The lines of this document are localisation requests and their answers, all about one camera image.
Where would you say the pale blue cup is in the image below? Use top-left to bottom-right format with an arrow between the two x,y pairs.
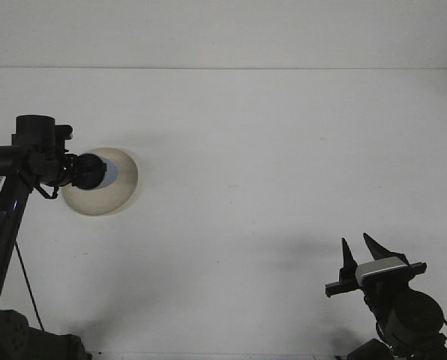
95,157 -> 120,188

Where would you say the pale round plate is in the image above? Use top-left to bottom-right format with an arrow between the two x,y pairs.
61,148 -> 139,217

